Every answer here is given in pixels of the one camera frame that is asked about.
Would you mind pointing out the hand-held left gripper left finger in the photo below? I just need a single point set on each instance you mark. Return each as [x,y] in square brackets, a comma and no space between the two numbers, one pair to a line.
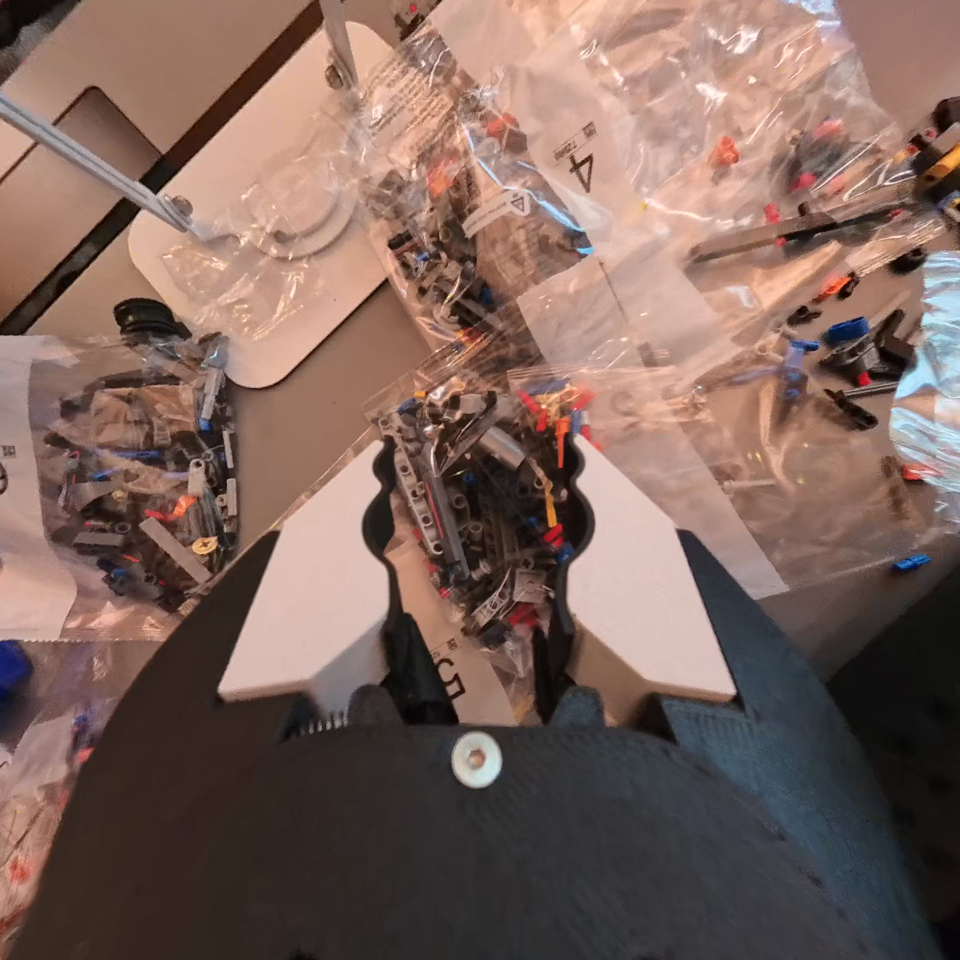
[315,600]

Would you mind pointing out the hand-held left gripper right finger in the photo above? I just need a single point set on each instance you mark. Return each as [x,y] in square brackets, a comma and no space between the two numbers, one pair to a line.
[637,600]

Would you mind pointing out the wide clear lego bag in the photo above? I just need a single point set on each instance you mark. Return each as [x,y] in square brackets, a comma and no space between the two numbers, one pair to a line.
[487,510]

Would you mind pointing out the large clear lego bag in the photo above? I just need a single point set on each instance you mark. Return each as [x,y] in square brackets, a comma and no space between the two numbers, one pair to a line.
[930,420]

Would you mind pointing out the pile of lego part bags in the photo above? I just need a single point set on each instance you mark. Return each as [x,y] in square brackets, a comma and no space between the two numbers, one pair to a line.
[135,465]

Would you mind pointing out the scattered loose lego pieces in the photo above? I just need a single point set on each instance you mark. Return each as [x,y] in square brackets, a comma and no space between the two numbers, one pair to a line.
[847,405]

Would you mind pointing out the black rubber tyre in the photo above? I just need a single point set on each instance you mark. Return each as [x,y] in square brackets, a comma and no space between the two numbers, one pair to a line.
[142,315]

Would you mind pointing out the wooden book stand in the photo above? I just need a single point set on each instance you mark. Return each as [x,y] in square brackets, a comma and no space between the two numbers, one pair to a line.
[247,127]

